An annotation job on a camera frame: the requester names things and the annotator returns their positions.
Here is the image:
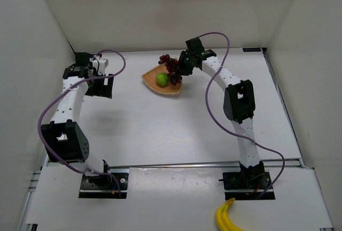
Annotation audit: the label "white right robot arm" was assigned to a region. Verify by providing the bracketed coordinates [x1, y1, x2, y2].
[177, 50, 264, 173]

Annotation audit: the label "woven triangular fruit basket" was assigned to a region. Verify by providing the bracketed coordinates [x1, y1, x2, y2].
[141, 64, 182, 96]

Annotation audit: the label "green fake apple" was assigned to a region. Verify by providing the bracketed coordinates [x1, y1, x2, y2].
[156, 73, 169, 87]

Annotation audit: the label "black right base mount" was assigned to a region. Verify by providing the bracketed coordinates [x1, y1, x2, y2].
[219, 172, 276, 201]

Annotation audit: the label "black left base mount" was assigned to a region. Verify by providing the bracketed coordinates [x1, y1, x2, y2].
[79, 172, 129, 199]

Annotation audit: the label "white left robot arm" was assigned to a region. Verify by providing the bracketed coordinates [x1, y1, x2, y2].
[41, 52, 114, 176]

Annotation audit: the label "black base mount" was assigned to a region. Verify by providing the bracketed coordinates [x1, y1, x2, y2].
[79, 172, 129, 199]
[219, 172, 276, 201]

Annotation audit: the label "dark red fake grapes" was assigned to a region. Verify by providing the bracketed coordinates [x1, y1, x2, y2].
[158, 54, 182, 86]

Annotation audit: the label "yellow fake banana bunch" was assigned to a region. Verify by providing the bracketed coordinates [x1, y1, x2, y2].
[215, 198, 242, 231]

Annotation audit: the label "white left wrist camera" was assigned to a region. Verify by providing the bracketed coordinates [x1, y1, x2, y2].
[92, 57, 108, 76]

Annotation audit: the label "blue right corner label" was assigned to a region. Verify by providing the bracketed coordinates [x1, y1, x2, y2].
[243, 48, 261, 52]

